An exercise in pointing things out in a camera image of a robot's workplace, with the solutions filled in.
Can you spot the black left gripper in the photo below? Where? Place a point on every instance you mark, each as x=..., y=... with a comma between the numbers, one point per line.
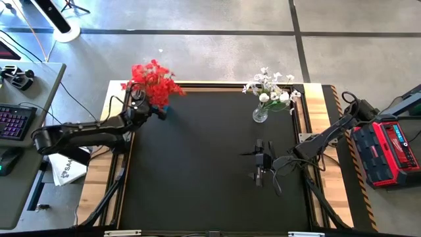
x=139, y=113

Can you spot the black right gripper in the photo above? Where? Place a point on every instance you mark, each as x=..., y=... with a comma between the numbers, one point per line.
x=260, y=161

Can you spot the blue glass vase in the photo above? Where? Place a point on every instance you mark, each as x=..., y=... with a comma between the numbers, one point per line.
x=166, y=108

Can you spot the white artificial flower bunch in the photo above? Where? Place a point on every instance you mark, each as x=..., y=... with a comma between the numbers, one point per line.
x=294, y=94
x=260, y=79

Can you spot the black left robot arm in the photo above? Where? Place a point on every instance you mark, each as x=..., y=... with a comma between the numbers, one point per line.
x=82, y=133

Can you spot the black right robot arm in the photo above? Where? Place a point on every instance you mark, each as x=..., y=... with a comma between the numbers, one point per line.
x=329, y=135

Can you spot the clear glass vase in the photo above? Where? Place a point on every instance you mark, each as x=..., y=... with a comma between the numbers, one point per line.
x=260, y=116

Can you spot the black table mat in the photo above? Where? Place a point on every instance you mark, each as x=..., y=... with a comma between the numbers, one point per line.
x=213, y=184

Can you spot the white paper sheet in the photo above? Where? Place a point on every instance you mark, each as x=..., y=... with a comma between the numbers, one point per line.
x=65, y=171

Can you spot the hazard-striped black floor mat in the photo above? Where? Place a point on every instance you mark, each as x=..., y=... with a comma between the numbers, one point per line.
x=358, y=204

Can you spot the grey desk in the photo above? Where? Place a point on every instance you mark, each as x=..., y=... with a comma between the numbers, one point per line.
x=42, y=85
x=16, y=197

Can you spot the white oblong floor stand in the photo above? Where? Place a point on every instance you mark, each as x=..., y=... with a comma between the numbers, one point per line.
x=67, y=34

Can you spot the red and black toolbox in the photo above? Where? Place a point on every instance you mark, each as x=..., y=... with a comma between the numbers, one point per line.
x=385, y=154

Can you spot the black floor tripod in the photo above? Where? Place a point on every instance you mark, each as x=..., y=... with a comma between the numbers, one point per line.
x=70, y=5

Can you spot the black hand controller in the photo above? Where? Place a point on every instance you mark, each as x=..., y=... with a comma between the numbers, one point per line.
x=19, y=80

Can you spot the backlit black keyboard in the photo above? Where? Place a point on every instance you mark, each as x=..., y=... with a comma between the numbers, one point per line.
x=14, y=121

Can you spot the small metal keys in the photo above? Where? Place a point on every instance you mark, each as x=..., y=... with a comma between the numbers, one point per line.
x=42, y=207

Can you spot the black computer mouse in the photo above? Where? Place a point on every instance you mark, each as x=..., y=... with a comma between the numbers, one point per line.
x=8, y=161

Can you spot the dark red screen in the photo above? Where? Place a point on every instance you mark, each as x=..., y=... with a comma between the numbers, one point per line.
x=6, y=52

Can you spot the black diagonal frame strut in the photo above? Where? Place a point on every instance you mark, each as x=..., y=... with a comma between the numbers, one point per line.
x=105, y=202
x=325, y=204

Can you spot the silver metal bracket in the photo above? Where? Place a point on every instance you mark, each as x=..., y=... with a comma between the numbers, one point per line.
x=121, y=233
x=306, y=234

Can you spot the black aluminium table frame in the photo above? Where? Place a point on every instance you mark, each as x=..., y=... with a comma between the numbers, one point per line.
x=299, y=87

